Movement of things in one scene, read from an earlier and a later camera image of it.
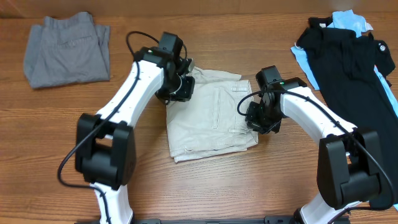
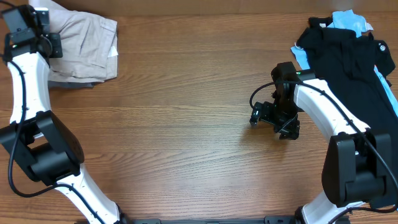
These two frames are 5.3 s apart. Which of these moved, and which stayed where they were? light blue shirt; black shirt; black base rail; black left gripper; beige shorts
Moved: black left gripper; beige shorts
Stayed: light blue shirt; black base rail; black shirt
